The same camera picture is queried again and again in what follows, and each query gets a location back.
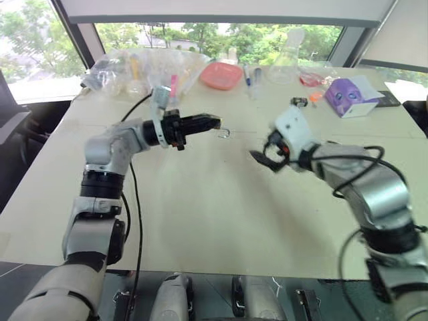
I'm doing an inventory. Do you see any black bracket under table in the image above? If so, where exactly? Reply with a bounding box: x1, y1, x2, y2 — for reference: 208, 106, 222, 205
293, 288, 323, 321

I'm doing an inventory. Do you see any white roller blind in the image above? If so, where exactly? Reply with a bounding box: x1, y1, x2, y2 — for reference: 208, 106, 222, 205
53, 0, 399, 25

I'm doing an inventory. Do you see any blue and white pen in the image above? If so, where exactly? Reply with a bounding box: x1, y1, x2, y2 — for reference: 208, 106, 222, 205
243, 63, 255, 100

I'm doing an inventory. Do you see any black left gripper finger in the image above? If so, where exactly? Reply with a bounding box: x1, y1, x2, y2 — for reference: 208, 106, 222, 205
180, 113, 223, 126
182, 122, 221, 136

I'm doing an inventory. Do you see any dark chair back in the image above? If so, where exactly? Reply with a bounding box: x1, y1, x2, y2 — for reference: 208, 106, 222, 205
402, 96, 428, 138

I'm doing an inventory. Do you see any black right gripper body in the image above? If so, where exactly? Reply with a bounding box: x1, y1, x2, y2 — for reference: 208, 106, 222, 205
263, 128, 292, 162

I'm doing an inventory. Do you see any clear plastic syringe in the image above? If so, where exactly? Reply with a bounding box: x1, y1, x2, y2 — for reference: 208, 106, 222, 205
252, 66, 264, 101

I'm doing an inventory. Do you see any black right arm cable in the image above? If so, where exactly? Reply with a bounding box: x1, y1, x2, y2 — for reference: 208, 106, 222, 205
309, 144, 423, 318

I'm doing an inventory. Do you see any clear glass conical flask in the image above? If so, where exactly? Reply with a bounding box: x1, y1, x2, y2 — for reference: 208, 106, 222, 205
266, 27, 306, 85

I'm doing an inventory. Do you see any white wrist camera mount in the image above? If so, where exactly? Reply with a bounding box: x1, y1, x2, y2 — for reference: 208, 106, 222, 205
273, 105, 319, 153
148, 85, 182, 149

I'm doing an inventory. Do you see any dark office chair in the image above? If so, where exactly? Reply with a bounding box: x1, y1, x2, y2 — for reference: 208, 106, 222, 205
0, 69, 31, 145

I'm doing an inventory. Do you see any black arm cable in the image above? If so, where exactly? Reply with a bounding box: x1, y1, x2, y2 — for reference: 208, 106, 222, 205
119, 92, 154, 321
309, 144, 423, 318

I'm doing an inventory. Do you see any pink plastic tray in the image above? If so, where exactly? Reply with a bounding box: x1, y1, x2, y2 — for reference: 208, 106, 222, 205
199, 61, 243, 92

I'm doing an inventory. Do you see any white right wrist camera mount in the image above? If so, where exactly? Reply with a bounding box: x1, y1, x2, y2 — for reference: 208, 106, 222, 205
273, 105, 319, 153

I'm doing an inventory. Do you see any red petri dish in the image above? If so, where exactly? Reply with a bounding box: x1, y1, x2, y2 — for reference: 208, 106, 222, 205
298, 72, 326, 89

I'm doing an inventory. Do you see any beige roller blind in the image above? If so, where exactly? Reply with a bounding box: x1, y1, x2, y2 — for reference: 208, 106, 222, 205
356, 0, 428, 73

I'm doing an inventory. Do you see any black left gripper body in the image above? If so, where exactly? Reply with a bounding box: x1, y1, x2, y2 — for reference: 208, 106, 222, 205
161, 108, 189, 152

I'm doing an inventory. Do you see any grey rounded robot leg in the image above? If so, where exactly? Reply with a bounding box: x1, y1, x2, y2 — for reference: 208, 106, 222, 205
231, 275, 288, 321
148, 272, 195, 321

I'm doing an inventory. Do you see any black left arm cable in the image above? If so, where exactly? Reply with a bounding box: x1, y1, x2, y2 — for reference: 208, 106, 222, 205
119, 92, 154, 321

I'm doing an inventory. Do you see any pile of clear plastic bags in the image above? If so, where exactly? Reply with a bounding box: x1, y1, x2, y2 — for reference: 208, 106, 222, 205
79, 47, 215, 98

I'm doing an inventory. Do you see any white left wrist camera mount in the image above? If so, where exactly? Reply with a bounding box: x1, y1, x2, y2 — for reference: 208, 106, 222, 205
148, 85, 182, 149

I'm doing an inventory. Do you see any purple and white tissue box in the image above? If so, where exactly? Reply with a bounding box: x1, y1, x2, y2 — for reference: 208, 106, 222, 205
323, 74, 391, 119

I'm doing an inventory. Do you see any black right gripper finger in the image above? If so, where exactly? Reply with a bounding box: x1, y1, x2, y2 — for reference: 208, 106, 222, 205
267, 156, 291, 174
249, 150, 274, 167

